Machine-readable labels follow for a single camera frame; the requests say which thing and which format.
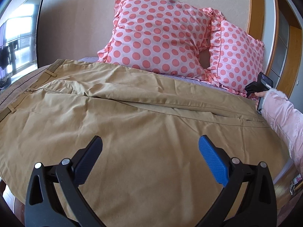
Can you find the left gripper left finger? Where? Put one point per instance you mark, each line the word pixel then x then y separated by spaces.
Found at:
pixel 43 207

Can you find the small pink polka-dot pillow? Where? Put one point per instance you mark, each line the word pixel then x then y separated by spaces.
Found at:
pixel 236 58

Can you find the wooden headboard frame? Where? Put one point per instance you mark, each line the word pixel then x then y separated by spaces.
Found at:
pixel 263 24

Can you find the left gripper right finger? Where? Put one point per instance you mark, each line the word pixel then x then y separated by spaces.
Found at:
pixel 258 206

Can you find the person's right hand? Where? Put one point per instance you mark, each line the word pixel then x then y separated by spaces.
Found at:
pixel 259 95

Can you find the large pink polka-dot pillow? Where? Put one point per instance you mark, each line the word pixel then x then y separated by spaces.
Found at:
pixel 160 36

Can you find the pink quilted jacket sleeve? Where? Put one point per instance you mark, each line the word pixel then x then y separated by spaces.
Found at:
pixel 286 121

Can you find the khaki tan pants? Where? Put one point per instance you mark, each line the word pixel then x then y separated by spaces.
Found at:
pixel 150 172

